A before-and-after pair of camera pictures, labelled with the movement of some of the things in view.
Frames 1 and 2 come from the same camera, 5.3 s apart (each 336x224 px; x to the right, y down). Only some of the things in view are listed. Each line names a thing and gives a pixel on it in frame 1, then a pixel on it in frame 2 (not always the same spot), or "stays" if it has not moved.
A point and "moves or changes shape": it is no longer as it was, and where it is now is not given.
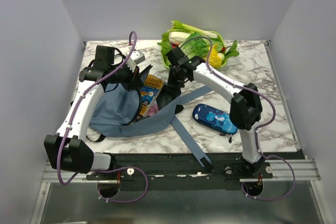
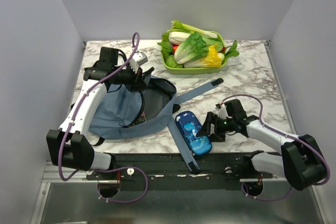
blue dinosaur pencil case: x=214 y=118 moves or changes shape
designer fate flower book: x=151 y=109 to x=142 y=118
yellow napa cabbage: x=214 y=59 stays
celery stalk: x=178 y=25 stays
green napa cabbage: x=196 y=47 stays
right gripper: x=176 y=85 to x=211 y=117
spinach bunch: x=233 y=51 stays
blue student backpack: x=115 y=108 moves or changes shape
